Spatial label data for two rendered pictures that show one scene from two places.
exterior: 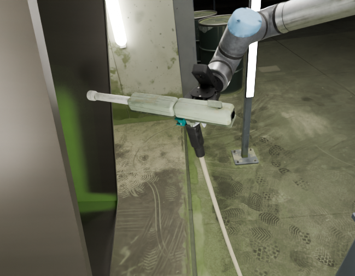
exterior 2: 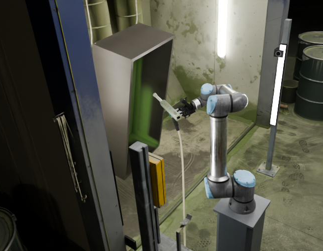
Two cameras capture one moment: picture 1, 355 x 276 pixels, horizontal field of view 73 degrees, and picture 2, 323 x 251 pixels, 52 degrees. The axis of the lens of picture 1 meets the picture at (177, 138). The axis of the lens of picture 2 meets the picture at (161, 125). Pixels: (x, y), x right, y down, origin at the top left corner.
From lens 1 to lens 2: 2.13 m
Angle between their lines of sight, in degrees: 30
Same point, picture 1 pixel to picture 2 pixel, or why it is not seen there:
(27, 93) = (126, 96)
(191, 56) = (269, 78)
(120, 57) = (219, 63)
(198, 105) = (172, 111)
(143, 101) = (162, 103)
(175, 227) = (186, 181)
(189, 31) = (272, 61)
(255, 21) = (208, 90)
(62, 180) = (127, 114)
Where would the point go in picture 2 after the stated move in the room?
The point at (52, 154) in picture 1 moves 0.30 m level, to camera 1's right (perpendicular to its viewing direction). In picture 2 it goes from (127, 108) to (160, 117)
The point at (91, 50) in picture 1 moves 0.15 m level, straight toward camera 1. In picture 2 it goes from (162, 77) to (157, 84)
